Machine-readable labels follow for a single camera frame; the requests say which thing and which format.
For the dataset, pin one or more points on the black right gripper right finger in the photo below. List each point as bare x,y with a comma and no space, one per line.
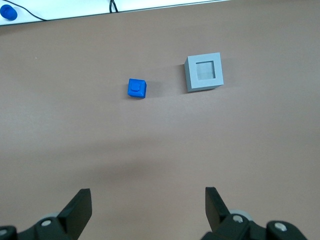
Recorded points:
217,215

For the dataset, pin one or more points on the blue round cap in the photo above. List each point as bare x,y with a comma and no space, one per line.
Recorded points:
8,12

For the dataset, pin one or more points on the blue plastic part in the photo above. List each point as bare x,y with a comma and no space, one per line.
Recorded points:
136,88

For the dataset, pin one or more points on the gray square base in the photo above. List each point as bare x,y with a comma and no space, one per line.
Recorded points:
192,75

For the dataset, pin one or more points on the brown table cover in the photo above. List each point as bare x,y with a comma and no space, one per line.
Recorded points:
160,137

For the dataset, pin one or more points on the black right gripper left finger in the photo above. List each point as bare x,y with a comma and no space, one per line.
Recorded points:
72,217

